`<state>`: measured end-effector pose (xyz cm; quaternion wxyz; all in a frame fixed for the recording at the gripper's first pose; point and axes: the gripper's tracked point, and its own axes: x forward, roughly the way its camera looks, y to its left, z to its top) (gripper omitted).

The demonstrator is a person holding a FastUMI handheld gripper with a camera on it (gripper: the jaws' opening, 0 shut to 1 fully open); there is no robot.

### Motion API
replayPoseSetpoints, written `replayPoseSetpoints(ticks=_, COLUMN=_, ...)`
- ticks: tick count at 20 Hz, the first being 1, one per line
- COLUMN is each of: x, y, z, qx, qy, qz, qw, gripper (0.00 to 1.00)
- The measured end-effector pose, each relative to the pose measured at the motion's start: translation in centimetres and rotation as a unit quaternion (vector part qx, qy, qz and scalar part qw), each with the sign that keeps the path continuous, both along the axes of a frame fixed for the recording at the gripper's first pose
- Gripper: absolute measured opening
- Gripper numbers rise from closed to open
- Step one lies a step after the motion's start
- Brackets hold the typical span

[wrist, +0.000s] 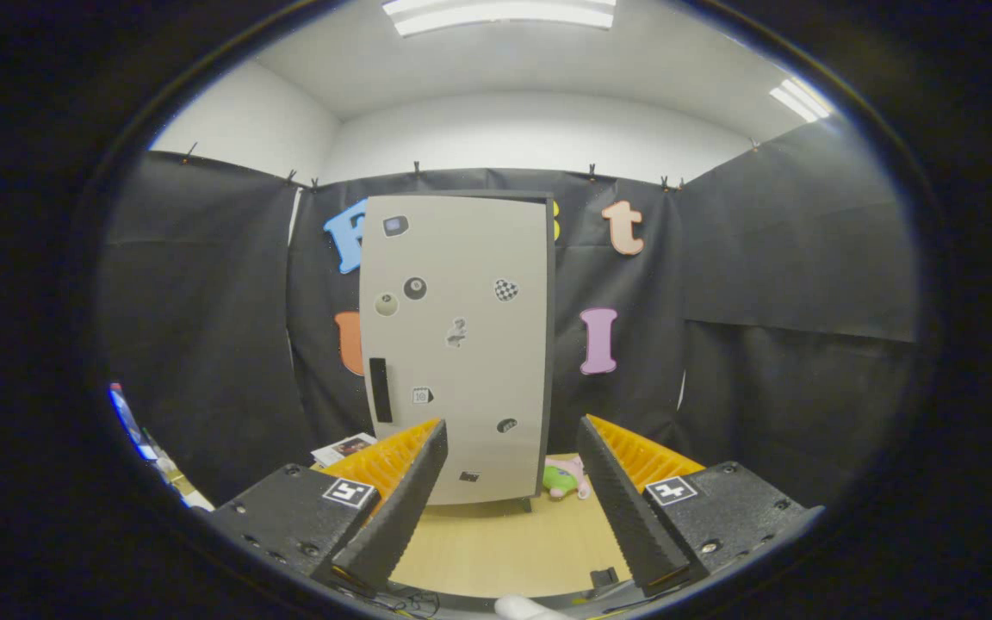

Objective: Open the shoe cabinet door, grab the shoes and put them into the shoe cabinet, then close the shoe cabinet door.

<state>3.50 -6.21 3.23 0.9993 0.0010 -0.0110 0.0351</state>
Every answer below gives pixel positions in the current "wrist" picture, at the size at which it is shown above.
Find black cables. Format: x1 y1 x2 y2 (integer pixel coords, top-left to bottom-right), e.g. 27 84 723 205
367 586 441 617

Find long ceiling light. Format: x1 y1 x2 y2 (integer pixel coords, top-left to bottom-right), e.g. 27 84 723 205
381 0 617 38

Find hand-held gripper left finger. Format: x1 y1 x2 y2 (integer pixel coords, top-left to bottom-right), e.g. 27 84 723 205
203 418 450 597

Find blue white clutter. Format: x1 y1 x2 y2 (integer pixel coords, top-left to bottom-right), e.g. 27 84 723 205
108 383 214 511

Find grey shoe cabinet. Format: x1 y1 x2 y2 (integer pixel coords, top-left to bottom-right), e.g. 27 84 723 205
358 189 559 513

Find black backdrop cloth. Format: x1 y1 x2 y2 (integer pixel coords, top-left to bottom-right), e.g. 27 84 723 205
100 121 923 509

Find beige shoe cabinet door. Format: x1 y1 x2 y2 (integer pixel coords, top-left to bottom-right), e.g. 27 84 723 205
358 195 549 506

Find small ceiling light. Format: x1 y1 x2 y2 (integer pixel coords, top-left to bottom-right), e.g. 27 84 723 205
767 77 833 123

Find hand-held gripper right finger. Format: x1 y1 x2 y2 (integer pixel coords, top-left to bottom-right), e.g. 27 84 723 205
576 414 826 597

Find black door handle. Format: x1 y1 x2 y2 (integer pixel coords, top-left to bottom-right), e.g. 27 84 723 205
369 357 394 424

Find pink green plush toy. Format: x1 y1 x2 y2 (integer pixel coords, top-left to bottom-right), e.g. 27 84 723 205
543 456 592 502

